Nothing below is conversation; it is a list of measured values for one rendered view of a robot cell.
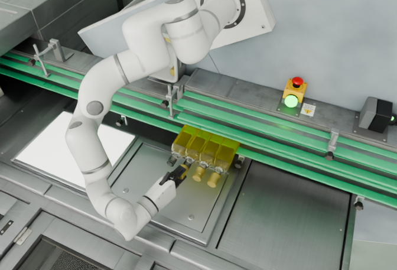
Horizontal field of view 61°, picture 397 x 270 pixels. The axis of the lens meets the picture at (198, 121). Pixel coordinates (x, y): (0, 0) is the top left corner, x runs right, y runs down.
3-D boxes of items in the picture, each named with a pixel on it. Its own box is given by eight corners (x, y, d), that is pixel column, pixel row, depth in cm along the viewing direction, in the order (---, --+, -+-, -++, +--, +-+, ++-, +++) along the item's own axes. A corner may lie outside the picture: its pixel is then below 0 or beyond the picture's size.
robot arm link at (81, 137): (134, 154, 93) (132, 134, 107) (104, 84, 85) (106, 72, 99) (78, 175, 91) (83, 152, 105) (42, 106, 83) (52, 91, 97)
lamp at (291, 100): (284, 101, 123) (282, 107, 121) (286, 92, 120) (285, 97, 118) (296, 105, 122) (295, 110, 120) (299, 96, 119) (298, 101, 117)
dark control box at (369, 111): (360, 111, 121) (357, 127, 116) (368, 95, 116) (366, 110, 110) (384, 117, 119) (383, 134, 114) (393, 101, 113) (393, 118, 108)
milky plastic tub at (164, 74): (150, 62, 148) (140, 74, 143) (145, 16, 132) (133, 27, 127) (186, 72, 143) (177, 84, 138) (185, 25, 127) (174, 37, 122)
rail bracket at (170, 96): (176, 104, 140) (162, 124, 132) (173, 72, 128) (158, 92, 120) (182, 106, 139) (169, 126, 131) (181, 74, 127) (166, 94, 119)
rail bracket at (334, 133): (328, 130, 117) (321, 159, 109) (334, 116, 112) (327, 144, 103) (339, 134, 116) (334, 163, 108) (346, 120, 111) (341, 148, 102)
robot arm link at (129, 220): (95, 206, 102) (111, 215, 95) (121, 182, 107) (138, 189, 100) (118, 238, 108) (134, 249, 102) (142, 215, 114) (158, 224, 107)
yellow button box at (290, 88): (285, 91, 129) (280, 103, 124) (289, 75, 123) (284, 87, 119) (303, 96, 127) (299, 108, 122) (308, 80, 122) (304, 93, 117)
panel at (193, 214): (64, 112, 164) (12, 163, 143) (62, 107, 162) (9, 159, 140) (238, 173, 139) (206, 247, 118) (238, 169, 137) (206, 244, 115)
